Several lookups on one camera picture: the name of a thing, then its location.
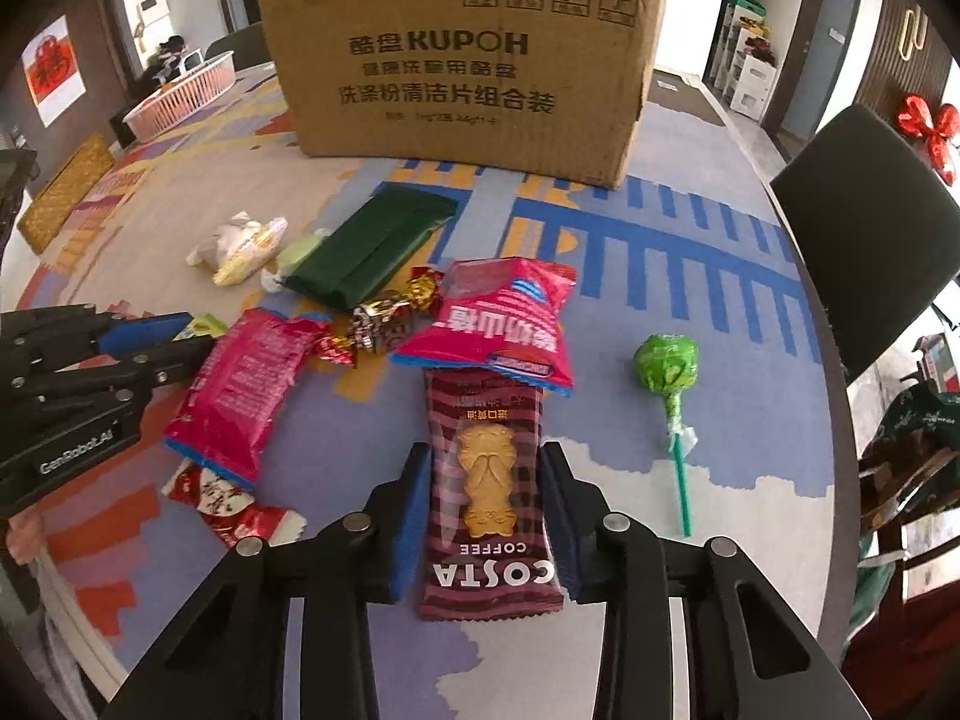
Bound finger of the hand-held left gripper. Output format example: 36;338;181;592
0;305;194;372
0;336;218;410

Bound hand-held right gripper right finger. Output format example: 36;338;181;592
540;441;875;720

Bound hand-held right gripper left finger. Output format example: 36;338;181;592
101;441;432;720

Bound long pink snack packet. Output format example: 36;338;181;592
163;307;331;486

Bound brown striped biscuit packet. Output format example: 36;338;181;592
416;367;563;622

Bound red white candy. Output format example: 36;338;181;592
163;463;305;550

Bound brown cardboard box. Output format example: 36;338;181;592
257;0;671;192

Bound small yellow green packet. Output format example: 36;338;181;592
176;313;228;341

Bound white yellow snack packet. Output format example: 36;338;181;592
186;211;290;287

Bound printed tablecloth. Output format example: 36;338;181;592
0;64;860;720

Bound yellow woven mat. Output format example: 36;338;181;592
16;133;115;254

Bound light green wrapped candy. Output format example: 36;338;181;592
262;229;331;293

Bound green lollipop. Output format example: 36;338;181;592
634;334;700;539

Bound brown red twist-wrapped candy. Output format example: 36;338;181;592
313;296;415;368

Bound dark green packet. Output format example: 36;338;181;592
285;191;457;310

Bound pink snack packet blue edges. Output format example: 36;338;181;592
390;257;578;397

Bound pink plastic basket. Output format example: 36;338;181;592
122;50;239;142

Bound gold wrapped candy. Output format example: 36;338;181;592
386;268;445;316

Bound black chair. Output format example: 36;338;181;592
770;103;960;387
206;22;272;70

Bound green printed cloth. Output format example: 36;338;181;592
855;382;960;616

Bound white storage shelf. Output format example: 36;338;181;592
709;0;781;121

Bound red foil bow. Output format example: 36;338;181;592
896;94;960;185

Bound grey door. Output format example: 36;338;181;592
765;0;863;140

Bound red wall poster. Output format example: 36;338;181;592
21;34;83;125

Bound gold door handle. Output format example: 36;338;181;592
896;7;931;61

